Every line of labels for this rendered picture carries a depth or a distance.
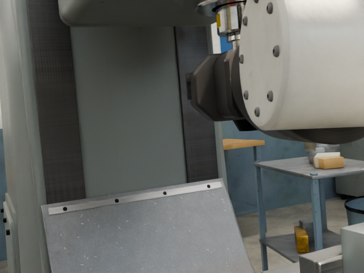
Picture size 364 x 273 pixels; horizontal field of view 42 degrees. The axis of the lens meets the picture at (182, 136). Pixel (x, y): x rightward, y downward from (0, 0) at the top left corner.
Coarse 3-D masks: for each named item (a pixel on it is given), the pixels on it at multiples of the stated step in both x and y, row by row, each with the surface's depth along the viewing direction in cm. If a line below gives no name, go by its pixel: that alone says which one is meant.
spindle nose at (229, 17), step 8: (216, 8) 43; (224, 8) 42; (232, 8) 42; (240, 8) 41; (216, 16) 43; (224, 16) 42; (232, 16) 42; (240, 16) 41; (224, 24) 42; (232, 24) 42; (240, 24) 41; (224, 32) 43
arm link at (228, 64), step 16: (208, 64) 38; (224, 64) 34; (192, 80) 38; (208, 80) 38; (224, 80) 35; (192, 96) 39; (208, 96) 38; (224, 96) 35; (240, 96) 31; (208, 112) 38; (224, 112) 36; (240, 112) 34; (256, 128) 33; (304, 144) 31
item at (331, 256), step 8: (328, 248) 55; (336, 248) 55; (304, 256) 53; (312, 256) 53; (320, 256) 53; (328, 256) 52; (336, 256) 52; (288, 264) 63; (296, 264) 63; (304, 264) 53; (312, 264) 52; (320, 264) 51; (328, 264) 51; (336, 264) 52; (264, 272) 61; (272, 272) 61; (280, 272) 60; (288, 272) 60; (296, 272) 60; (304, 272) 53; (312, 272) 52; (320, 272) 51; (328, 272) 51; (336, 272) 52
